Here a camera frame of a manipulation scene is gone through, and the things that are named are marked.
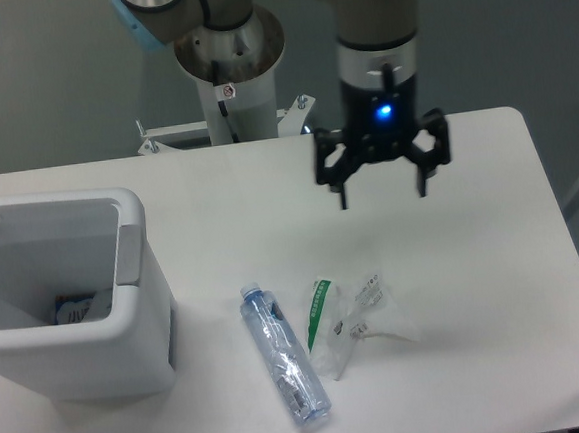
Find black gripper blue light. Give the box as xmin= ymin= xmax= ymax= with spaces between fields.
xmin=312 ymin=76 xmax=452 ymax=210

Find clear plastic bag green label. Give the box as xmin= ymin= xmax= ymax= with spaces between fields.
xmin=306 ymin=270 xmax=420 ymax=380

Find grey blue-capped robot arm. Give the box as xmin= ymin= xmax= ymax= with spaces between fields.
xmin=111 ymin=0 xmax=451 ymax=196

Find white open trash can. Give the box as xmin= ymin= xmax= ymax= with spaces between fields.
xmin=0 ymin=188 xmax=176 ymax=401

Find clear plastic water bottle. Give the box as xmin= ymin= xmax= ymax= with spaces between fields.
xmin=239 ymin=282 xmax=332 ymax=432

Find blue white packet in bin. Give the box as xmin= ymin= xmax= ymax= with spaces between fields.
xmin=53 ymin=289 xmax=113 ymax=325

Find white pedestal base brackets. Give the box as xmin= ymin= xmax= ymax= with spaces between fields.
xmin=136 ymin=94 xmax=317 ymax=156

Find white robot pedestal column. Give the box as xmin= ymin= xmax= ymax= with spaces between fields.
xmin=174 ymin=5 xmax=285 ymax=145

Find black cable on pedestal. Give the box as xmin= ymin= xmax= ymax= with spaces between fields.
xmin=209 ymin=57 xmax=241 ymax=146

